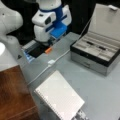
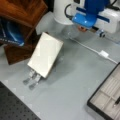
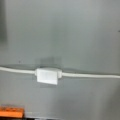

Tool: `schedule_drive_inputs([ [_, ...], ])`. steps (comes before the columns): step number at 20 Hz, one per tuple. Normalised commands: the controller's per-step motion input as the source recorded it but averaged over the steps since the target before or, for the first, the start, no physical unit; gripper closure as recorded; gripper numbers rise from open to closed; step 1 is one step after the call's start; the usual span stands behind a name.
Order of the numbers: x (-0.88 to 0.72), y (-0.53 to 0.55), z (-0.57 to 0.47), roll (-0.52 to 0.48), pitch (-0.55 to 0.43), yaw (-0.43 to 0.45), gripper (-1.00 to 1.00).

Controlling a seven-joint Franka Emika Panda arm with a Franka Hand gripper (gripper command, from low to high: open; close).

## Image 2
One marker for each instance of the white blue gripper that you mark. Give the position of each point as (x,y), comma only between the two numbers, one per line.
(108,20)

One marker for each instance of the black drawer box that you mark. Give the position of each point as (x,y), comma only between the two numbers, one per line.
(106,99)

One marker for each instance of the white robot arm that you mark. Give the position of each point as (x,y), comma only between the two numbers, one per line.
(96,6)

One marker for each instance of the white lamp shade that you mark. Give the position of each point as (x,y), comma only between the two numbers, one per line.
(63,7)

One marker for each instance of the white tilted panel board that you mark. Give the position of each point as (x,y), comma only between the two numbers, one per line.
(45,54)

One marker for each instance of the brown wooden shelf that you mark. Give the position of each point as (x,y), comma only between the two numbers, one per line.
(27,14)

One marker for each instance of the metal panel stand feet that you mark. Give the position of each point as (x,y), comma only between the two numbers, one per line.
(33,76)

